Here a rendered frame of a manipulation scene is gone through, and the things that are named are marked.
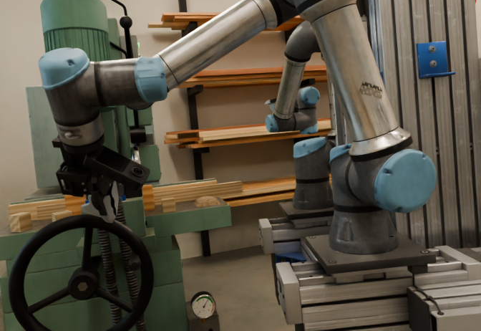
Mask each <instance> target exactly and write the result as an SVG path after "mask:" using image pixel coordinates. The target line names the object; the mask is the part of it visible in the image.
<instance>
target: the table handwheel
mask: <svg viewBox="0 0 481 331"><path fill-rule="evenodd" d="M79 228H85V230H84V249H83V255H82V266H81V267H79V268H78V269H76V270H75V271H74V272H73V274H72V276H71V278H70V280H69V282H68V286H67V287H65V288H64V289H62V290H60V291H58V292H56V293H54V294H53V295H51V296H49V297H47V298H45V299H43V300H41V301H39V302H37V303H35V304H33V305H31V306H28V304H27V303H26V298H25V295H24V278H25V274H26V270H27V267H28V265H29V262H30V261H31V259H32V257H33V256H34V254H35V253H36V252H37V250H38V249H39V248H40V247H41V246H42V245H43V244H44V243H46V242H47V241H48V240H50V239H51V238H53V237H54V236H56V235H58V234H60V233H62V232H65V231H68V230H72V229H79ZM93 228H94V229H101V230H105V231H108V232H110V233H112V234H114V235H116V236H118V237H120V238H121V239H122V240H123V241H124V242H125V243H126V244H127V245H128V246H129V247H130V248H131V250H133V252H134V254H137V255H138V256H139V258H140V261H141V265H140V272H141V285H140V291H139V294H138V297H137V300H136V302H135V303H134V305H131V304H129V303H128V302H126V301H124V300H122V299H120V298H119V297H116V296H115V295H113V294H112V293H110V292H108V291H107V290H106V289H104V288H102V287H101V286H99V281H100V276H99V272H98V271H97V270H98V267H99V263H100V261H101V256H93V257H91V247H92V234H93ZM153 284H154V269H153V265H152V260H151V257H150V254H149V251H148V250H147V247H146V246H145V244H144V243H143V241H142V240H141V238H140V237H139V236H138V235H137V234H136V233H135V232H134V231H133V230H132V229H130V228H129V227H127V226H125V225H124V224H122V223H120V222H119V221H116V220H114V221H113V223H112V224H111V223H107V222H106V221H104V220H103V219H102V218H101V217H98V216H94V215H91V214H82V215H75V216H68V217H65V218H63V219H59V220H57V221H54V222H52V223H50V224H48V225H46V226H45V227H43V228H42V229H40V230H39V231H38V232H36V233H35V234H34V235H33V236H32V237H31V238H30V239H29V240H28V241H27V242H26V243H25V245H23V247H22V248H21V250H20V251H19V253H18V254H17V256H16V258H15V260H14V263H13V265H12V268H11V272H10V275H9V301H10V304H11V308H12V311H13V313H14V316H15V318H16V319H17V321H18V322H19V324H20V325H21V326H22V327H23V328H24V330H25V331H52V330H50V329H48V328H47V327H45V326H43V324H41V323H40V322H39V321H38V320H37V319H36V317H35V316H34V315H33V313H35V312H37V311H38V310H40V309H42V308H44V307H46V306H47V305H49V304H51V303H53V302H56V301H57V300H60V299H62V298H64V297H66V296H68V295H71V296H72V297H73V298H75V299H79V300H84V299H89V298H90V297H92V296H93V295H94V294H96V295H98V296H100V297H101V298H103V299H105V300H107V301H109V302H111V303H112V304H115V305H116V306H118V307H119V308H121V309H123V310H124V311H126V312H128V314H127V315H126V316H125V317H124V318H123V319H122V320H121V321H120V322H118V323H117V324H116V325H115V326H113V327H111V328H110V329H108V330H105V331H129V330H130V329H131V328H133V327H134V325H135V324H136V323H137V322H138V320H139V319H140V318H141V316H142V315H143V313H144V312H145V310H146V308H147V306H148V304H149V302H150V298H151V296H152V290H153Z"/></svg>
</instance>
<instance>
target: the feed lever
mask: <svg viewBox="0 0 481 331"><path fill-rule="evenodd" d="M120 26H121V27H122V28H124V31H125V43H126V50H127V58H128V59H132V49H131V41H130V27H131V26H132V19H131V18H130V17H129V16H122V17H121V18H120ZM133 114H134V121H135V125H133V126H130V140H131V144H135V143H137V146H142V143H145V142H147V140H146V132H145V126H144V125H139V118H138V111H137V110H133Z"/></svg>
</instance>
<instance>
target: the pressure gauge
mask: <svg viewBox="0 0 481 331"><path fill-rule="evenodd" d="M205 303H206V304H205ZM190 305H191V308H192V312H193V314H194V315H195V316H196V317H197V318H200V319H201V322H206V321H207V318H208V317H210V316H211V315H212V314H213V313H214V311H215V307H216V303H215V300H214V299H213V296H212V295H211V294H210V293H209V292H205V291H202V292H198V293H196V294H195V295H194V296H193V298H192V299H191V303H190ZM204 305H205V308H203V306H204Z"/></svg>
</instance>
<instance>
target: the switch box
mask: <svg viewBox="0 0 481 331"><path fill-rule="evenodd" d="M130 37H131V42H132V52H133V57H134V59H136V58H139V52H138V45H137V36H136V35H130ZM120 47H121V48H122V49H124V50H125V51H127V50H126V43H125V36H120ZM121 56H122V59H126V57H125V54H124V53H123V52H121Z"/></svg>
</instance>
